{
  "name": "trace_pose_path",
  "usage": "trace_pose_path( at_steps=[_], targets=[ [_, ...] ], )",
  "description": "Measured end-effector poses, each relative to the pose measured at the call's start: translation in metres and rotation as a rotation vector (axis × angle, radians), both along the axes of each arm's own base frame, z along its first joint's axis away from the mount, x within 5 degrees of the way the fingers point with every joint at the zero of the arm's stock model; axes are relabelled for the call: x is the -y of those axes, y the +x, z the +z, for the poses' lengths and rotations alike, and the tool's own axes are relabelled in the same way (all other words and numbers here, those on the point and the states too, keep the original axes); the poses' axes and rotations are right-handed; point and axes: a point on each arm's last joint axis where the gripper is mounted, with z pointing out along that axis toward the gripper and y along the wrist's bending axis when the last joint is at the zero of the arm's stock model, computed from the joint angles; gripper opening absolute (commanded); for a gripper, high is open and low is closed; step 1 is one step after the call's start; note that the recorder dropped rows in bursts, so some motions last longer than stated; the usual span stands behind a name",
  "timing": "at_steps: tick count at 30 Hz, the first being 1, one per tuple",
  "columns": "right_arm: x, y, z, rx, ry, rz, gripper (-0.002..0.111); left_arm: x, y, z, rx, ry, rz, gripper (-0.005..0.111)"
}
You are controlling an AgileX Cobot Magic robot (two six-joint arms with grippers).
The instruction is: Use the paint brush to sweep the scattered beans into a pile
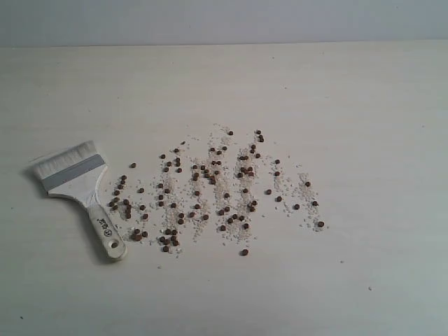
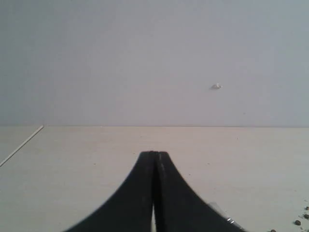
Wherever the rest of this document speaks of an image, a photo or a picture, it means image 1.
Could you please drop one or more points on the white paint brush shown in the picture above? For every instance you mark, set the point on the white paint brush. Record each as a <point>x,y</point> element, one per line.
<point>75,174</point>

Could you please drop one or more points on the brown and white debris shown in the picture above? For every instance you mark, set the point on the brown and white debris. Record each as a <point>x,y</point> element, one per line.
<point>137,155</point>

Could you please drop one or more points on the scattered brown pellets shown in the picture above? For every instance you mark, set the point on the scattered brown pellets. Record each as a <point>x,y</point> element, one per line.
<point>224,189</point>

